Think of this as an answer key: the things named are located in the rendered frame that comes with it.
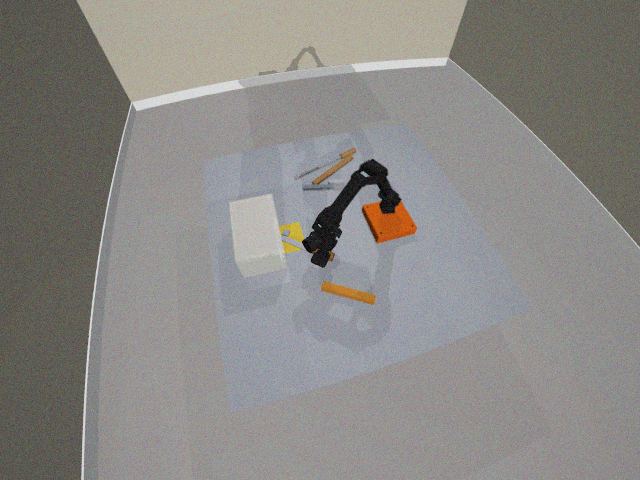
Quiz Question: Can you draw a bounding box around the orange bar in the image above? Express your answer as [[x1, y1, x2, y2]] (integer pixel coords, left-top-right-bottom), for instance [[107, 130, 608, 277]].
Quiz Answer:
[[321, 281, 376, 305]]

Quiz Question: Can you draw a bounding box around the wooden bar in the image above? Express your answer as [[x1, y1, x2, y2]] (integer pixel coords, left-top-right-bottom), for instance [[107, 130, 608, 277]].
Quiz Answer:
[[312, 155, 353, 184]]

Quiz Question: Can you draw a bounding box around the grey metal rod with wooden handle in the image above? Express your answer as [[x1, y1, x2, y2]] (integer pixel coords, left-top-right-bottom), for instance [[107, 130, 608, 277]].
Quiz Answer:
[[294, 148, 356, 180]]

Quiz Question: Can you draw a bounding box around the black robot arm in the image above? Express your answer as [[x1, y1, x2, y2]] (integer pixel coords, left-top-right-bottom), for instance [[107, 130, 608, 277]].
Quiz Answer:
[[302, 159, 401, 253]]

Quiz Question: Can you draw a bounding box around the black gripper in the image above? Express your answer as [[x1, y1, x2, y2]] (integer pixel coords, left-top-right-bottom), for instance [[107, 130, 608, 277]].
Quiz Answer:
[[311, 228, 342, 268]]

